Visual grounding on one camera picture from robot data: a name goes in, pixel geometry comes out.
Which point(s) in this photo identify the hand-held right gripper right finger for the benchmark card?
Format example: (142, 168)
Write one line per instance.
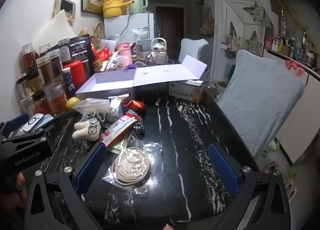
(223, 170)

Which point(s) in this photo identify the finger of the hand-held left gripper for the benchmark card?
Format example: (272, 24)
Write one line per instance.
(37, 133)
(18, 121)

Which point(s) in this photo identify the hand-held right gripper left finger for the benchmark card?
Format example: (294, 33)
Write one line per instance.
(90, 167)

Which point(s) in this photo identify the white plush toy with glasses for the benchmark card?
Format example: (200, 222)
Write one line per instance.
(80, 128)

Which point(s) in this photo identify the red snack packet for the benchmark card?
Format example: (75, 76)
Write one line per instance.
(117, 130)

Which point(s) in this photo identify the clear bag with white contents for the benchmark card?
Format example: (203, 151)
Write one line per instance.
(92, 106)

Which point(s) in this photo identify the black white gingham cloth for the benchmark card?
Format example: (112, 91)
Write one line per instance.
(137, 127)

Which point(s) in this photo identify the red gold foil packet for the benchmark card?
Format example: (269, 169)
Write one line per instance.
(136, 105)

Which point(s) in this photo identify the lavender gift box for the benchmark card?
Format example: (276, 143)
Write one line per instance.
(110, 82)

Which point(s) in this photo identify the person's left hand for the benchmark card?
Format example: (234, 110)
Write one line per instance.
(20, 185)

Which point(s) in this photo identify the person's right hand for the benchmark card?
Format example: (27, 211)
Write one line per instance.
(168, 227)

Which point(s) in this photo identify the white rounded device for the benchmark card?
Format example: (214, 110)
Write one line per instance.
(32, 122)

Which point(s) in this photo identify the light blue case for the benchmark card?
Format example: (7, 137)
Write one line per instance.
(48, 120)

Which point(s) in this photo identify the yellow lemon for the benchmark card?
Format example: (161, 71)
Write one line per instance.
(72, 103)

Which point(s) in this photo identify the pink slipper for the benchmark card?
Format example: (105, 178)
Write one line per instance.
(272, 167)

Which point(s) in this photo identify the green slippers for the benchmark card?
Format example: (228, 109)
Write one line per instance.
(271, 148)

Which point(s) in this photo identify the cluster of food jars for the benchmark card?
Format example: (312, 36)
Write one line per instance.
(47, 69)

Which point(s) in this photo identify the blue tube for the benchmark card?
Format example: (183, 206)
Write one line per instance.
(68, 83)

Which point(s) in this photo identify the red cylinder canister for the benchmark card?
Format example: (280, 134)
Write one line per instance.
(75, 74)

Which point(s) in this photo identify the beige slipper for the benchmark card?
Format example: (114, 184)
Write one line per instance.
(291, 187)

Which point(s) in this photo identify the large chair with pale cover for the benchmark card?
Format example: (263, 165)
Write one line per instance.
(260, 100)

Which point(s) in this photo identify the printed cardboard box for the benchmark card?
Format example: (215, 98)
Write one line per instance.
(185, 93)

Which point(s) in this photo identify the red carton green label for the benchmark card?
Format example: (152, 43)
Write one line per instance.
(97, 66)

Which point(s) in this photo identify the green floor bag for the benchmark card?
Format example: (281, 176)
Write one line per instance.
(231, 74)

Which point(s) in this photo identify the black printed food bag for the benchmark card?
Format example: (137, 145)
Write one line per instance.
(80, 47)

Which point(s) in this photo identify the white foam board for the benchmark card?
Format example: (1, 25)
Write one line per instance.
(55, 29)

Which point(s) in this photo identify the red printed packet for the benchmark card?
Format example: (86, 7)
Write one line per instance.
(103, 54)

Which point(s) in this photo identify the white printed paper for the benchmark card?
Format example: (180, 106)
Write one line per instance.
(107, 43)

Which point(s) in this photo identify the pink mug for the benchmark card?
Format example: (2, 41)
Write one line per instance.
(123, 52)

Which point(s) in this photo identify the woven round fan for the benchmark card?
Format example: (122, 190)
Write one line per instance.
(98, 29)

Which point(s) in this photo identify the pink cloth bow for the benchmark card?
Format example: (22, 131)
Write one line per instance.
(293, 67)

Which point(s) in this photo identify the cream tote bag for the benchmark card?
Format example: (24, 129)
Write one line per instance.
(255, 44)
(233, 42)

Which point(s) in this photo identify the grey box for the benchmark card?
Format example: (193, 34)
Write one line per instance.
(143, 44)

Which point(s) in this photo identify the row of cosmetic bottles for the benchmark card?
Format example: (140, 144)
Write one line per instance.
(292, 47)

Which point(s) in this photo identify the green white bag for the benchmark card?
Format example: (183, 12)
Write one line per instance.
(140, 34)

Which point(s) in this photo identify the yellow pot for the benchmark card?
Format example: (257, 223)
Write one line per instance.
(112, 8)

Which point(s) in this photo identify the brown hanging bag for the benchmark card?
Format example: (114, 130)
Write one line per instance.
(207, 24)

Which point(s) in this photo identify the white fridge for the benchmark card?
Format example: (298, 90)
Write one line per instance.
(140, 23)

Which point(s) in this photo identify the dark brown door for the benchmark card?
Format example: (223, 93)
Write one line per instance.
(170, 27)

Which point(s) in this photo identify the green electric kettle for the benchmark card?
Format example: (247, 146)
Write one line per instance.
(137, 3)

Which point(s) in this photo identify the wall intercom panel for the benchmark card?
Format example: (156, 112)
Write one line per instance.
(66, 7)

